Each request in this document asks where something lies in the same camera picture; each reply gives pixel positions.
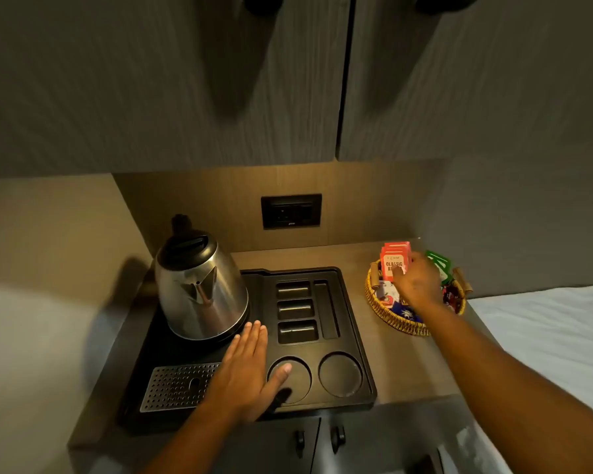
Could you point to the black plastic serving tray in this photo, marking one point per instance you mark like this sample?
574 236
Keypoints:
346 310

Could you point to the person's right thumb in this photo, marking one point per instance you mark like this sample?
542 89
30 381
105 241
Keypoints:
398 277

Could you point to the white bed sheet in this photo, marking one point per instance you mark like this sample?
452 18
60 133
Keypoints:
548 330

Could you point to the grey upper cabinet door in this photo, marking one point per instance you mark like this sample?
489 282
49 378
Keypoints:
474 78

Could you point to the person's left thumb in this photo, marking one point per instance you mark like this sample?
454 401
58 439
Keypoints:
279 376

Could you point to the black upper cabinet knob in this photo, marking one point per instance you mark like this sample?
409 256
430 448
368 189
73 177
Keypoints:
447 2
263 3

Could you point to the small black cabinet knob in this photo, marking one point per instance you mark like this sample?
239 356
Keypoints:
300 441
337 438

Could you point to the green tea packet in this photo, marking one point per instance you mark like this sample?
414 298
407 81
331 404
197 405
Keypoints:
441 265

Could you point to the stainless steel electric kettle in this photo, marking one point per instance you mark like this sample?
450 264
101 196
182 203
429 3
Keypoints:
197 291

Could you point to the person's left middle finger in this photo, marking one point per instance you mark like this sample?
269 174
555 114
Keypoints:
250 341

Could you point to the red tea packet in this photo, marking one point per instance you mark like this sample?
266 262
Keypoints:
400 245
388 264

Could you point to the white and red sachet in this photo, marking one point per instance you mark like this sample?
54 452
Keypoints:
386 293

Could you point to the dark red sachet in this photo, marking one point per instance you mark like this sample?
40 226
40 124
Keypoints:
452 298

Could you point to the woven wicker basket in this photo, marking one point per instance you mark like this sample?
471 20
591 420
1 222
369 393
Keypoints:
383 313

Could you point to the grey lower cabinet door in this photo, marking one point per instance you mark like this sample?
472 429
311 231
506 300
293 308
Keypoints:
257 451
380 434

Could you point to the perforated metal drip grate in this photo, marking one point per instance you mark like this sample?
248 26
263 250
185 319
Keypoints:
173 387

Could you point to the person's left hand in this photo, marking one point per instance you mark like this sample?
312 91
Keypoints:
242 380

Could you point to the person's right hand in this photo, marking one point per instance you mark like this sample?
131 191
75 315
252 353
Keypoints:
422 288

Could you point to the blue sachet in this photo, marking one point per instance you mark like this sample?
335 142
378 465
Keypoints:
403 313

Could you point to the person's left forearm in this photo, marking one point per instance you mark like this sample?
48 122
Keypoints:
197 444

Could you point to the person's left little finger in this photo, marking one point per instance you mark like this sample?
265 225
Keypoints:
230 355

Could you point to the person's right forearm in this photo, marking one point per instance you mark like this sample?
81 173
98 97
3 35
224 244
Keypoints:
504 385

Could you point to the wide grey cabinet door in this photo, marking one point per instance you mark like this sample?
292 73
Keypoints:
128 78

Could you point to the black wall socket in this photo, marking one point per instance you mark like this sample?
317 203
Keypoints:
291 212

